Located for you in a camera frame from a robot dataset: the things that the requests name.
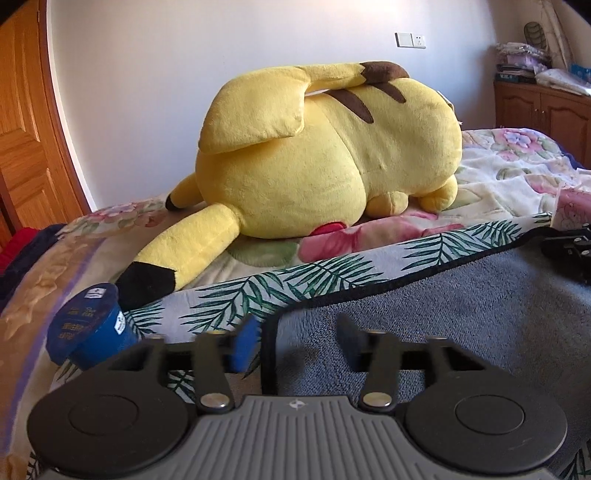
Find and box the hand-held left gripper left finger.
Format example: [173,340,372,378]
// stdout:
[107,316,258,414]

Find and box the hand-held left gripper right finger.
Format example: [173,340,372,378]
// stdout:
[336,315,488,411]

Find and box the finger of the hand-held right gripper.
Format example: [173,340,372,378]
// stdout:
[541,224,591,283]

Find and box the grey towel with black edge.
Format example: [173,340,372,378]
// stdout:
[262,227,591,468]

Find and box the pink printed pouch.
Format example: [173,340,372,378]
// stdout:
[556,186,591,232]

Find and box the palm leaf printed cloth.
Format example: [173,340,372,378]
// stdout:
[27,216,555,480]

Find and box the floral blanket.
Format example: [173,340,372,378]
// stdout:
[0,128,591,361]

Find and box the wooden cabinet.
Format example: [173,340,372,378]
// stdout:
[493,81,591,156]

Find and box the blue plastic cup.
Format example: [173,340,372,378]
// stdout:
[48,282,140,371]

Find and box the yellow plush toy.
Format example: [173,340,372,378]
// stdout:
[115,60,463,311]

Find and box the pile of folded cloths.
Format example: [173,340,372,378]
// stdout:
[495,41,591,96]

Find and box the dark blue cloth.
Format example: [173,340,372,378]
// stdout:
[0,223,68,301]

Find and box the red cloth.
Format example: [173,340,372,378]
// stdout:
[0,228,43,276]

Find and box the wooden door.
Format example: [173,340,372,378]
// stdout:
[0,0,92,241]

